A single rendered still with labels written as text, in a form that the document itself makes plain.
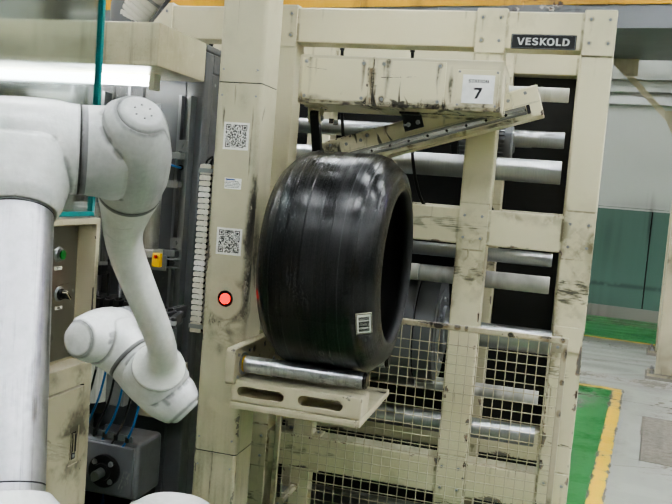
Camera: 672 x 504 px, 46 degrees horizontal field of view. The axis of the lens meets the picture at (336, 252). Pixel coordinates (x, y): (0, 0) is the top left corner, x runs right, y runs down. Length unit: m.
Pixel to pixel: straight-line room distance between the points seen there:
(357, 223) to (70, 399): 0.84
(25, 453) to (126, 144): 0.43
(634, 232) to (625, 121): 1.43
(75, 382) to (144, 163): 1.04
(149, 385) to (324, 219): 0.62
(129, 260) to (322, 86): 1.18
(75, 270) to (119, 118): 1.02
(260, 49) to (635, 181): 9.02
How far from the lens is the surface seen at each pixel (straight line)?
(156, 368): 1.54
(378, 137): 2.50
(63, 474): 2.15
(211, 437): 2.33
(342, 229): 1.90
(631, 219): 10.84
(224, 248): 2.22
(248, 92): 2.21
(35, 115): 1.17
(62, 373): 2.06
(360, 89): 2.38
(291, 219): 1.94
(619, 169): 10.94
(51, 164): 1.14
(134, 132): 1.14
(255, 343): 2.24
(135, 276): 1.41
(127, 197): 1.23
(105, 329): 1.61
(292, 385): 2.12
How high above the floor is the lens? 1.39
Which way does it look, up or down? 5 degrees down
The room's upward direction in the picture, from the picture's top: 5 degrees clockwise
